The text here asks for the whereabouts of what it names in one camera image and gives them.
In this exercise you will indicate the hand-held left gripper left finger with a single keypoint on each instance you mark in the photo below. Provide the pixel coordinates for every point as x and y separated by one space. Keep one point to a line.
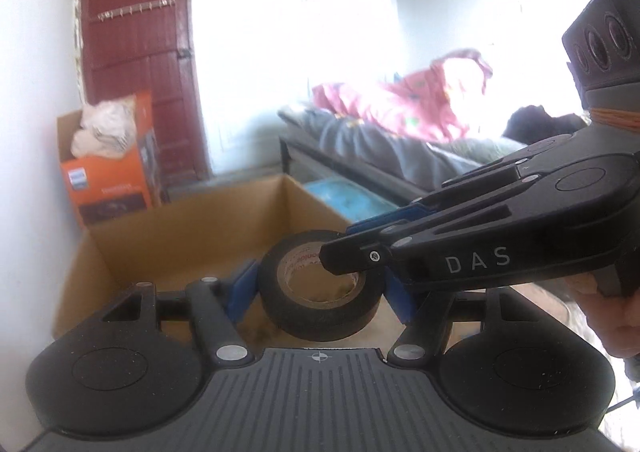
245 289

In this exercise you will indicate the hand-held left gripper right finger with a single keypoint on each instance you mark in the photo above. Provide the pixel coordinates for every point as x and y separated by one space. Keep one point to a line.
400 302

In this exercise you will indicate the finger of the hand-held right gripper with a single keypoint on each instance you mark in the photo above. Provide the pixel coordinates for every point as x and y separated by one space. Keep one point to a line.
355 254
450 192

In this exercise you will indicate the black electrical tape roll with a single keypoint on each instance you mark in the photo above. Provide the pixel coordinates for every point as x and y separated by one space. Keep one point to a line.
320 317

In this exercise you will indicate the large brown cardboard box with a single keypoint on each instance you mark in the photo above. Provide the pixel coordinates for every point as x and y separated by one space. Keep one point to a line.
200 222

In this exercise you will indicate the person's right hand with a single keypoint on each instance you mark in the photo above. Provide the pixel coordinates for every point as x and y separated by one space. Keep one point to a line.
617 327

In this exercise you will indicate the grey quilt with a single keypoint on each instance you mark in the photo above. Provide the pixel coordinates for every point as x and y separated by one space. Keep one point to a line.
380 146

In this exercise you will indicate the pink printed blanket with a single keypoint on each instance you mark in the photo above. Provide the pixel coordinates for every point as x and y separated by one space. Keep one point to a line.
400 101

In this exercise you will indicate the black cloth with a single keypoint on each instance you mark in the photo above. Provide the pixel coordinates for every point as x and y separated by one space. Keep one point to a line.
540 124

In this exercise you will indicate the orange rubber band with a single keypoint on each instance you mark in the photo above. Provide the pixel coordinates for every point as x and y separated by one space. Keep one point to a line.
615 117

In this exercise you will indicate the orange cardboard box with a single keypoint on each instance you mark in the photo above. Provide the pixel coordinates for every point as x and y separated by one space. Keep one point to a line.
110 192

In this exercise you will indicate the crumpled white cloth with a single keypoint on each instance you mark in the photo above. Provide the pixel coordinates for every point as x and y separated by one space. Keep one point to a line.
105 129

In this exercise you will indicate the red wooden door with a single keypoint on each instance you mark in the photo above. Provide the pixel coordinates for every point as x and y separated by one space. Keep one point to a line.
140 31

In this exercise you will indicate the dark bed frame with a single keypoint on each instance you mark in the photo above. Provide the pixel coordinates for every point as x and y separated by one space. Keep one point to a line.
320 156

